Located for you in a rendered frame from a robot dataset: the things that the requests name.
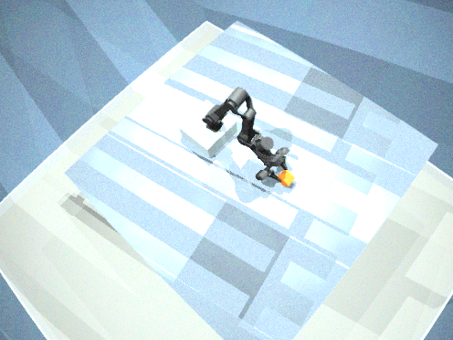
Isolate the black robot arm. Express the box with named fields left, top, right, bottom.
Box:
left=202, top=87, right=284, bottom=168

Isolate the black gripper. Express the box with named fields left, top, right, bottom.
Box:
left=255, top=146, right=290, bottom=182

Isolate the orange block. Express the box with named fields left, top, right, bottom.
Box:
left=278, top=170, right=295, bottom=186

